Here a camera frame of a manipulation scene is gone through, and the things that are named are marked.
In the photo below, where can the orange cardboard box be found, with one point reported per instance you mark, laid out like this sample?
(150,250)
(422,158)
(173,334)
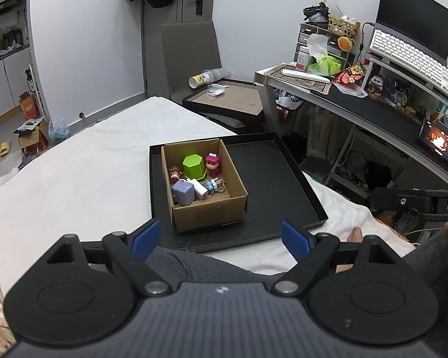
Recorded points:
(29,106)

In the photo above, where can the black phone with lit screen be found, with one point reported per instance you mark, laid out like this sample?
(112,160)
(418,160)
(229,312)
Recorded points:
(438,141)

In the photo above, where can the grey chair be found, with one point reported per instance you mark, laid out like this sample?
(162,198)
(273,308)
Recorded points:
(190,56)

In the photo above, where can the grey desk riser shelf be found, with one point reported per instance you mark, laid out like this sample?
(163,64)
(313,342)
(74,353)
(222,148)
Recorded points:
(403,78)

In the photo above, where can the black gadget on organizer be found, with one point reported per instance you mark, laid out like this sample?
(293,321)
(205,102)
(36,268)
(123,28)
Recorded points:
(315,12)

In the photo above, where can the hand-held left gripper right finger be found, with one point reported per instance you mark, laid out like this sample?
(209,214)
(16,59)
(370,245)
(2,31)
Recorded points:
(295,236)

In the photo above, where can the red basket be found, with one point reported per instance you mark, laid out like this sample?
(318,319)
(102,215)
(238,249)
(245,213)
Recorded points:
(287,110)

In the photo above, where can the beige tote bag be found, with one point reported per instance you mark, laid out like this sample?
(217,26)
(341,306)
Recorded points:
(321,130)

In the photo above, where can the cardboard box with black card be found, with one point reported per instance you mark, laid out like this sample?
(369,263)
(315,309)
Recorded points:
(31,141)

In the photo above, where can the yellow black snack packet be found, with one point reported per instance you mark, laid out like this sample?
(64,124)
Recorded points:
(354,70)

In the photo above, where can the white keyboard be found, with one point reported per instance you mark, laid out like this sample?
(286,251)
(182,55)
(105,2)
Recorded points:
(410,59)

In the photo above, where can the person's grey pants leg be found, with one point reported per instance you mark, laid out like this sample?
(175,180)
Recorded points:
(433,268)
(209,268)

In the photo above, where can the blue plastic bag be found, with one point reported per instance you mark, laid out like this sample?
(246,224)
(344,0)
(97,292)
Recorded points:
(59,130)

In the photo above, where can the black laptop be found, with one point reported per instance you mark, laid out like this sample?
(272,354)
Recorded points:
(414,15)

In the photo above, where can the wicker basket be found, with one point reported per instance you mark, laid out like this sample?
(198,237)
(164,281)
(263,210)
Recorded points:
(339,26)

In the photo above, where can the black framed brown board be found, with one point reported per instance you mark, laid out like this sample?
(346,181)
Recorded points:
(235,100)

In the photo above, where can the pink figurine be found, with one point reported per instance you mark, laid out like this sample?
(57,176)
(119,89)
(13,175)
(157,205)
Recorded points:
(212,162)

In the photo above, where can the orange round plush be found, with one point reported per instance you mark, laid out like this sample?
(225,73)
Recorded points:
(345,43)

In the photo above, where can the panda figurine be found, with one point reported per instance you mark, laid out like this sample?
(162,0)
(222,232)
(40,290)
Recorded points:
(376,85)

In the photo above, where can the green hexagonal box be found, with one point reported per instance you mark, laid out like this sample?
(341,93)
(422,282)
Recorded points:
(193,166)

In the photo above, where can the black desk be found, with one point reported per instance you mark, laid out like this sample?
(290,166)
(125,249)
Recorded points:
(377,115)

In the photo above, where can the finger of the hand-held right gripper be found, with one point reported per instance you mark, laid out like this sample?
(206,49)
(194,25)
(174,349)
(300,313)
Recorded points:
(399,201)

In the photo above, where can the red packet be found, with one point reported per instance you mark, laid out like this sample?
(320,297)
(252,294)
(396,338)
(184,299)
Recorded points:
(345,78)

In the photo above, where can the white face mask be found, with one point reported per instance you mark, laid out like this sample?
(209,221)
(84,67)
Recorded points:
(217,90)

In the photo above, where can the purple cube box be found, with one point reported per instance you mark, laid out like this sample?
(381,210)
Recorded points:
(183,193)

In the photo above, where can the black tray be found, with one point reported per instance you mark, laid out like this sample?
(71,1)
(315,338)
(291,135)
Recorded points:
(272,179)

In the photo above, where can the white cabinet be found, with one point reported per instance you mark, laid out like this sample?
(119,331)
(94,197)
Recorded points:
(7,82)

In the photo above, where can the white tissue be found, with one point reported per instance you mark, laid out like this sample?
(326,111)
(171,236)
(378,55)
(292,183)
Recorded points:
(317,44)

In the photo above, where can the brown cardboard box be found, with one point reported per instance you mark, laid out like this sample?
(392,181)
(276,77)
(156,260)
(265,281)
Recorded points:
(209,212)

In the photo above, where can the grey drawer organizer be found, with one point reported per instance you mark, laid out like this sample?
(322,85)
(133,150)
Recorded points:
(306,39)

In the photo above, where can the plastic bottle with yellow label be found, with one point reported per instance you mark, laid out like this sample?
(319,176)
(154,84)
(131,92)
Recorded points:
(205,78)

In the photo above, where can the white charger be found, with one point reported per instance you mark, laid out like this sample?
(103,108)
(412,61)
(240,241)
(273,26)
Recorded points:
(201,192)

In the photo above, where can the brown-haired figurine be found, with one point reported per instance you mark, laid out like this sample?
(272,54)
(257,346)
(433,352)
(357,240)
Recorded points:
(175,174)

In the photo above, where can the white tube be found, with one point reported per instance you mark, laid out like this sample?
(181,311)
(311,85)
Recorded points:
(306,75)

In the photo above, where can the white jar with pink label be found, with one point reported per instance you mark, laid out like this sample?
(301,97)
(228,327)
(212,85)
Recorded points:
(302,59)

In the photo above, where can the small toy figurine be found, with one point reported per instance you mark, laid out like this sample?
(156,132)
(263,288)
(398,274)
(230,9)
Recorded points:
(394,91)

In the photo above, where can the green plastic bag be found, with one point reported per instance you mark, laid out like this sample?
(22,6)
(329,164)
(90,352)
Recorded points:
(326,65)

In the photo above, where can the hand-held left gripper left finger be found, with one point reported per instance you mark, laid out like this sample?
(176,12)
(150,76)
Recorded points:
(147,235)

